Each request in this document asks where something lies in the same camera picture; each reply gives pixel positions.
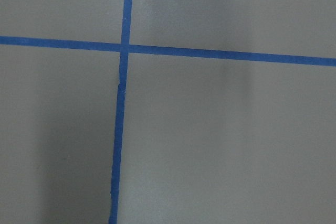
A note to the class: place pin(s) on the horizontal blue tape line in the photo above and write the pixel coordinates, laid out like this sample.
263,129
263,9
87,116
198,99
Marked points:
169,51

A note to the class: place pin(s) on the vertical blue tape line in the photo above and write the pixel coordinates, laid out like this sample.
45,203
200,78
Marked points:
120,107

